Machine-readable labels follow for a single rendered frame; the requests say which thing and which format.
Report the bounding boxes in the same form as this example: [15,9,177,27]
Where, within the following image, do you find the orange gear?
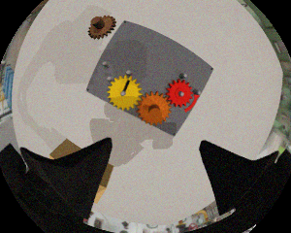
[137,90,172,125]

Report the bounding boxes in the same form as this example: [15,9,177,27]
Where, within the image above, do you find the yellow gear with black stripe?
[107,75,142,112]

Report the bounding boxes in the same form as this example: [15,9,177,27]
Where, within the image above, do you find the red gear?
[165,79,193,108]

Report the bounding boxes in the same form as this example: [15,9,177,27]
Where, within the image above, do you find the grey metal board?
[86,20,212,137]

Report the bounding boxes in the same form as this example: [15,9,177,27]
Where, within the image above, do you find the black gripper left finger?
[20,137,112,220]

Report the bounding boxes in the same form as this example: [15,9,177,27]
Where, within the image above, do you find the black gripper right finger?
[199,140,278,216]

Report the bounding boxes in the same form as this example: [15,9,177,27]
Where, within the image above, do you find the brown gear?
[88,16,115,39]

